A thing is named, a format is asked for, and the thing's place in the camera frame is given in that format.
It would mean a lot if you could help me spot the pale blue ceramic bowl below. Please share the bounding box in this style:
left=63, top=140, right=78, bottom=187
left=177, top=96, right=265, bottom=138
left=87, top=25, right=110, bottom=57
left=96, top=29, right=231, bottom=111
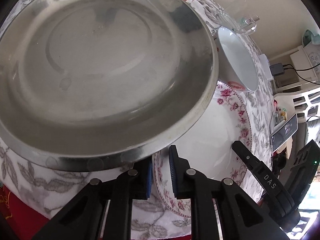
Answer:
left=215, top=27, right=258, bottom=92

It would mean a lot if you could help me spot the large stainless steel basin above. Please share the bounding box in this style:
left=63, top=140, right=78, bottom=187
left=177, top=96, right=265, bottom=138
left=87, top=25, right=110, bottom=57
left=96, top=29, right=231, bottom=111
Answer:
left=1, top=0, right=219, bottom=172

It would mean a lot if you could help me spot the smartphone on stand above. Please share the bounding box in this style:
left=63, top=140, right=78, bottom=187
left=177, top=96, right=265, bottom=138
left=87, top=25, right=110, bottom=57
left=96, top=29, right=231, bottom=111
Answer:
left=270, top=114, right=298, bottom=152

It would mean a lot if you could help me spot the floral grey tablecloth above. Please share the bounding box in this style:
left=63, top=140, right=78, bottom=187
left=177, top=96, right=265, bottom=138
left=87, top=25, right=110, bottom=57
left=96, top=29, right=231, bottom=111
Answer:
left=1, top=0, right=273, bottom=239

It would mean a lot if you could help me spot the white plastic shelf unit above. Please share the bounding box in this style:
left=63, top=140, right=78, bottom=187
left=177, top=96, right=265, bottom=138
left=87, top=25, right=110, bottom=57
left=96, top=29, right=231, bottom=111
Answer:
left=269, top=42, right=319, bottom=123

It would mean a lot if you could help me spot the pink floral porcelain plate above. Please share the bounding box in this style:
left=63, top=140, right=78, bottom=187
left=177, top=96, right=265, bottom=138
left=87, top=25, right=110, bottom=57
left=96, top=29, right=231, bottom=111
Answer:
left=153, top=82, right=252, bottom=219

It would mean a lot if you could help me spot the grey power adapter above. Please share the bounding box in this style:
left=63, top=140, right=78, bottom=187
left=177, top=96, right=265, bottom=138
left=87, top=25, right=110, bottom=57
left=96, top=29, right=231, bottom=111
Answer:
left=270, top=63, right=285, bottom=76

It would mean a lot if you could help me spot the white small box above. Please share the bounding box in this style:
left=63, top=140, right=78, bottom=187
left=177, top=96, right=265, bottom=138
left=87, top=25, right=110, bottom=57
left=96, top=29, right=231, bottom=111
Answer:
left=259, top=54, right=273, bottom=81

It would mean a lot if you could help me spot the clear glass mug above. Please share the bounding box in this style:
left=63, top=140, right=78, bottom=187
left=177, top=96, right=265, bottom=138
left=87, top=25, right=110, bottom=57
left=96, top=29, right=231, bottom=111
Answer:
left=217, top=0, right=260, bottom=35

